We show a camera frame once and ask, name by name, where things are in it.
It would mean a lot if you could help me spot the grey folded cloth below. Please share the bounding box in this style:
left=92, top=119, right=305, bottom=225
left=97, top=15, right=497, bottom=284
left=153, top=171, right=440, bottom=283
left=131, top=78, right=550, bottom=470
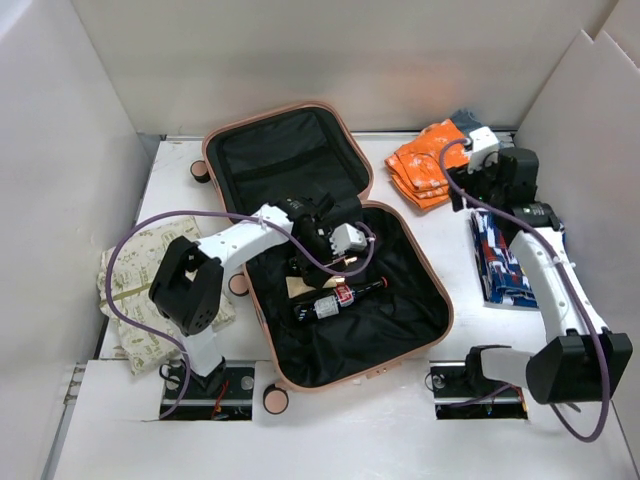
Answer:
left=450, top=108, right=484, bottom=136

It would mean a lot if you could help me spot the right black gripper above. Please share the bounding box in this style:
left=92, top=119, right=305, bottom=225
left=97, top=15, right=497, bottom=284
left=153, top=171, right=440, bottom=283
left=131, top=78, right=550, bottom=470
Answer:
left=446, top=150, right=507, bottom=211

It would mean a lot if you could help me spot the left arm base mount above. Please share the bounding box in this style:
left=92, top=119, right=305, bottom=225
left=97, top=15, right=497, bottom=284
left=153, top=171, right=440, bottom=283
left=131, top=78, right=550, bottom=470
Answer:
left=158, top=362, right=256, bottom=421

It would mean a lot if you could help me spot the orange white folded cloth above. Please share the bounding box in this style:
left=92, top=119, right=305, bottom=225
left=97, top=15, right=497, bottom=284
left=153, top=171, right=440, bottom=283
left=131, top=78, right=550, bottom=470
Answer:
left=385, top=118, right=464, bottom=211

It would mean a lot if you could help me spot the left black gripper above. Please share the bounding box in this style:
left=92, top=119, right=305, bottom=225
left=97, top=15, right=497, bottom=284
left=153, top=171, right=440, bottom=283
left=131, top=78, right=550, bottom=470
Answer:
left=293, top=225, right=346, bottom=288

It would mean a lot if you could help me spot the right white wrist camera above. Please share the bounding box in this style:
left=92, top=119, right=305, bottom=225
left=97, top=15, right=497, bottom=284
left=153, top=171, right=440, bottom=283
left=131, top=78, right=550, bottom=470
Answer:
left=465, top=126, right=499, bottom=162

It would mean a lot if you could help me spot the large gold cosmetic tube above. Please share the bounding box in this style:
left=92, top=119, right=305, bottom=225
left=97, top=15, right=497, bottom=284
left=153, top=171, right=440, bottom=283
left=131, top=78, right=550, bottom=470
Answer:
left=285, top=276, right=346, bottom=300

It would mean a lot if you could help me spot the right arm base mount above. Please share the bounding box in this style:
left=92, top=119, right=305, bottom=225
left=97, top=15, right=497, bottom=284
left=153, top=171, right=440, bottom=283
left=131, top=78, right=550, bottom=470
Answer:
left=424, top=361, right=528, bottom=421

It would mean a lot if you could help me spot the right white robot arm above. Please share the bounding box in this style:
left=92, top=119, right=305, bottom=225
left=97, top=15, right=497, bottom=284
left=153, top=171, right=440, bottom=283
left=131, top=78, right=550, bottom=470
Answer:
left=447, top=145, right=633, bottom=404

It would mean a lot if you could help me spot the front cola bottle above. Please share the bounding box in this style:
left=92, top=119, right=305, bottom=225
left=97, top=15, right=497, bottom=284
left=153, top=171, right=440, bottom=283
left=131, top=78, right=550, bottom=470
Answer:
left=293, top=277, right=388, bottom=323

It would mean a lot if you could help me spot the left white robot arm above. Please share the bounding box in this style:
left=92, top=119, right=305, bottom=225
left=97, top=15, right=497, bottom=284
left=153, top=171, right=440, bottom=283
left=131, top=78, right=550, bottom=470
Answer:
left=149, top=196, right=374, bottom=397

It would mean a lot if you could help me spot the blue white red cloth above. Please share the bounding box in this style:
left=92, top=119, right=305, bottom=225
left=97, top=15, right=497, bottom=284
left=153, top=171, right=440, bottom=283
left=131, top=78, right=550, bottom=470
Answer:
left=470, top=210, right=538, bottom=309

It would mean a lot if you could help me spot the pink hard-shell suitcase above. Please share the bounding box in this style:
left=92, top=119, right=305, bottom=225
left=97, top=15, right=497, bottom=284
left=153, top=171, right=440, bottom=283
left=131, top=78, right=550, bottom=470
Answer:
left=202, top=102, right=454, bottom=397

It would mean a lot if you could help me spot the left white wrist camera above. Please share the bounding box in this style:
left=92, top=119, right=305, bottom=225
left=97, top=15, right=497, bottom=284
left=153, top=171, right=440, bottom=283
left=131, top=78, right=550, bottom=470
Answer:
left=329, top=223, right=368, bottom=256

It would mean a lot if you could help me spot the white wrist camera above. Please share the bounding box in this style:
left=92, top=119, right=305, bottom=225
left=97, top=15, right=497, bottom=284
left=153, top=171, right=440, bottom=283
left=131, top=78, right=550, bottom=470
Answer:
left=329, top=223, right=368, bottom=256
left=465, top=126, right=499, bottom=162

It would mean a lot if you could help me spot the cream green printed cloth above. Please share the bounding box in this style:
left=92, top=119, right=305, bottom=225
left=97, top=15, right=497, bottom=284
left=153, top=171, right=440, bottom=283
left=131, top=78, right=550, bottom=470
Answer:
left=98, top=216, right=237, bottom=377

